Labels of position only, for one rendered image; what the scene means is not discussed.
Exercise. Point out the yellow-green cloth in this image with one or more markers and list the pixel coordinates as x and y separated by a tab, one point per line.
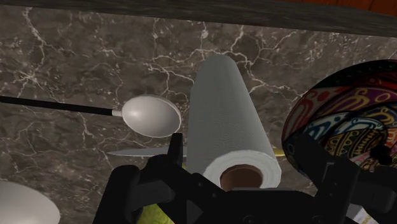
155	216

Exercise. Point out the white bowl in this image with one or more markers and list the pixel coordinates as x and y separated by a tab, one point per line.
21	204

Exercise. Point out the multicoloured patterned bowl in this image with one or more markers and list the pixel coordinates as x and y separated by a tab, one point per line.
356	102

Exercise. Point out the white paper towel roll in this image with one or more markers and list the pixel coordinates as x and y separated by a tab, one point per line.
223	118

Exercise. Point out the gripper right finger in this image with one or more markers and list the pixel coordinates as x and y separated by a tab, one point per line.
338	180

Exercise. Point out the silver knife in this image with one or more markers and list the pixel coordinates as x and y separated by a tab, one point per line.
139	152

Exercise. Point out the white box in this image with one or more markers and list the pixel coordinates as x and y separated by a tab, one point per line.
361	215

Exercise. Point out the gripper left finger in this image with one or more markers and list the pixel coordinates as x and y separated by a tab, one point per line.
155	183

